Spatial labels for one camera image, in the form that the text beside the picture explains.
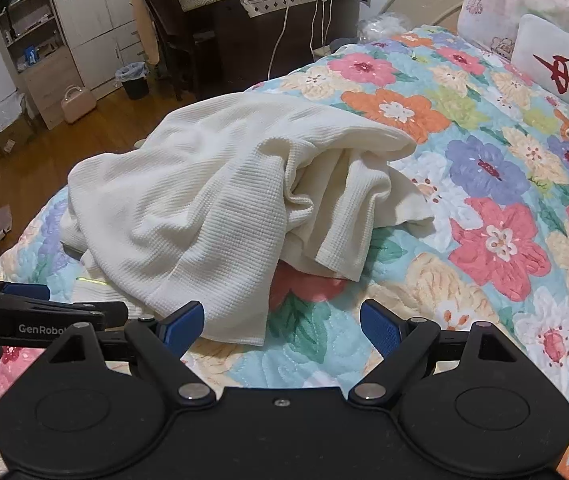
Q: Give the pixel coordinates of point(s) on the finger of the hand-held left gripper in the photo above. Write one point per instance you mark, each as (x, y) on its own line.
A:
(24, 291)

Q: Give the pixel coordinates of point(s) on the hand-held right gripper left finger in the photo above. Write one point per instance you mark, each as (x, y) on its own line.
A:
(187, 321)

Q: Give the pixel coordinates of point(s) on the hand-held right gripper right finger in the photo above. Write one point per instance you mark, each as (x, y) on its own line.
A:
(379, 326)

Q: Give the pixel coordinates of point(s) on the cream waffle-knit sweater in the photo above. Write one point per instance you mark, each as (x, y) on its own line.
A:
(189, 185)

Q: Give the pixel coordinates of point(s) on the cardboard box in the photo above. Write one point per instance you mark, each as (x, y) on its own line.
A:
(12, 137)

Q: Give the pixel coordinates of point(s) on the floral quilt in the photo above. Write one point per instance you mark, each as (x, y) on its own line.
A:
(489, 200)

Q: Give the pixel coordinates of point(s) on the clear plastic bag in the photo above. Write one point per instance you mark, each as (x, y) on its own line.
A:
(4, 110)

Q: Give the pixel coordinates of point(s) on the pink small case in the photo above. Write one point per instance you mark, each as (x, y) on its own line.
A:
(78, 106)

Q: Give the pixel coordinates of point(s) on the beige shelf unit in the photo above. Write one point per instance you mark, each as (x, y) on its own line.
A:
(44, 75)

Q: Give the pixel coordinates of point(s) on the black trash bin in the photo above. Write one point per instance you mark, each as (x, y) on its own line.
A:
(133, 82)

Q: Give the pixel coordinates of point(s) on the dark wooden desk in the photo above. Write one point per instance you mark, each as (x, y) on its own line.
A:
(244, 45)

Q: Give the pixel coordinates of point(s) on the dark wooden chair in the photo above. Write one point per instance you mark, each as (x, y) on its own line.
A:
(169, 35)

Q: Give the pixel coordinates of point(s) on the tan cloth on chair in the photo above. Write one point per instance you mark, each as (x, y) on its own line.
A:
(143, 25)

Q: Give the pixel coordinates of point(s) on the white wardrobe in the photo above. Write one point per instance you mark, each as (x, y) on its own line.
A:
(104, 10)

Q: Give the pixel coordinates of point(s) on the white crumpled plastic bag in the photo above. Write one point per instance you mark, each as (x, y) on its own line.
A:
(382, 25)

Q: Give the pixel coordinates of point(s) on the white cushion with red mark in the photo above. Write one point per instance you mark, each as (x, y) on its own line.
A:
(539, 45)

